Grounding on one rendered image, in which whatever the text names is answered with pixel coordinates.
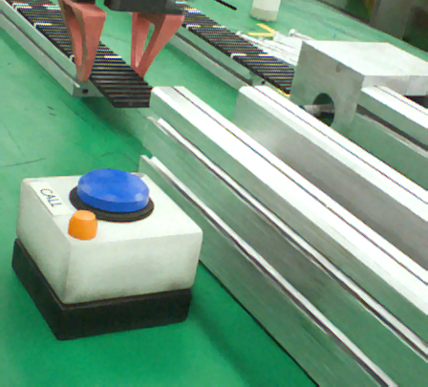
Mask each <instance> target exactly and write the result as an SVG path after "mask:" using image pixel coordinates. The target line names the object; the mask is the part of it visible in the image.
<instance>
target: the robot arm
mask: <svg viewBox="0 0 428 387"><path fill-rule="evenodd" d="M56 1H57V4H58V6H59V8H60V11H61V14H63V17H64V20H65V23H66V26H67V30H68V33H69V35H70V37H71V40H72V45H73V50H74V57H75V67H76V73H77V78H78V79H79V80H80V81H82V82H83V84H86V82H88V79H89V76H90V74H91V71H92V69H93V65H94V61H95V58H96V50H97V47H98V43H99V39H100V37H101V33H102V30H103V26H104V21H105V18H106V12H105V11H103V10H102V9H101V8H99V7H98V6H97V5H96V0H56ZM185 1H188V0H185ZM104 6H105V7H107V8H108V9H109V10H111V11H128V12H131V13H132V37H131V68H133V69H134V70H135V72H137V73H139V76H142V77H143V76H144V75H146V73H147V71H148V70H149V68H150V66H151V65H152V63H153V61H154V59H155V58H156V56H157V55H158V54H159V53H160V50H161V49H162V48H163V46H164V45H165V44H166V43H167V42H168V40H169V39H170V38H171V37H172V35H173V34H174V33H175V32H177V31H178V29H179V28H180V27H181V26H182V24H183V19H184V14H185V7H183V6H181V5H180V4H178V3H177V2H174V1H172V0H104ZM151 22H152V24H154V25H155V30H154V32H153V34H152V36H151V38H150V41H149V43H148V45H147V47H145V50H144V53H143V54H142V48H143V44H144V41H145V37H147V34H148V32H149V29H150V25H151Z"/></svg>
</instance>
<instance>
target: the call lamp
mask: <svg viewBox="0 0 428 387"><path fill-rule="evenodd" d="M97 226H98V224H97V220H96V215H95V214H94V213H92V212H90V211H85V210H79V211H76V212H75V213H74V214H73V216H72V217H71V219H70V220H69V225H68V233H69V235H71V236H72V238H74V239H77V240H82V241H88V240H93V239H95V237H96V232H97Z"/></svg>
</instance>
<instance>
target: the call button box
mask: <svg viewBox="0 0 428 387"><path fill-rule="evenodd" d="M132 174H135V175H137V177H138V178H140V179H141V180H142V181H143V182H144V183H146V184H147V185H148V186H149V188H150V196H149V201H148V204H147V206H146V207H145V208H143V209H141V210H138V211H134V212H128V213H116V212H109V211H104V210H100V209H96V208H94V207H92V206H91V205H89V204H85V203H84V202H82V201H81V200H80V199H79V198H78V196H77V194H76V190H77V183H78V180H79V178H80V177H82V175H77V177H59V178H40V179H26V180H23V181H22V183H21V189H20V198H19V207H18V216H17V225H16V234H17V237H18V238H17V239H15V241H14V247H13V255H12V268H13V269H14V271H15V273H16V274H17V276H18V277H19V279H20V280H21V282H22V284H23V285H24V287H25V288H26V290H27V292H28V293H29V296H30V297H31V299H32V301H33V303H35V304H36V306H37V308H38V309H39V310H40V311H41V313H42V315H43V316H44V318H45V319H46V321H47V324H48V325H49V327H50V328H51V330H52V332H53V334H54V335H55V337H56V338H57V339H60V340H62V339H70V338H77V337H82V336H89V335H96V334H103V333H114V332H121V331H128V330H134V329H140V328H146V326H154V325H159V324H166V323H172V322H180V321H184V320H186V318H187V316H188V311H189V306H190V301H191V295H192V294H191V289H190V288H191V287H192V285H193V283H194V278H195V273H196V267H197V264H198V259H199V254H200V249H201V244H202V239H203V233H202V230H201V229H200V228H199V227H198V226H197V225H196V224H195V223H194V222H193V221H192V220H191V219H190V218H189V217H188V216H187V215H186V214H185V213H184V212H183V211H182V210H181V209H180V207H179V206H178V205H177V204H176V203H174V202H173V201H172V200H171V199H170V198H169V197H168V196H167V195H166V194H165V193H164V192H163V191H162V190H161V189H160V188H159V187H158V186H157V185H156V184H155V183H154V182H153V181H152V180H151V179H149V178H148V177H147V175H146V174H145V173H141V172H133V173H132ZM79 210H85V211H90V212H92V213H94V214H95V215H96V220H97V224H98V226H97V232H96V237H95V239H93V240H88V241H82V240H77V239H74V238H72V236H71V235H69V233H68V225H69V220H70V219H71V217H72V216H73V214H74V213H75V212H76V211H79Z"/></svg>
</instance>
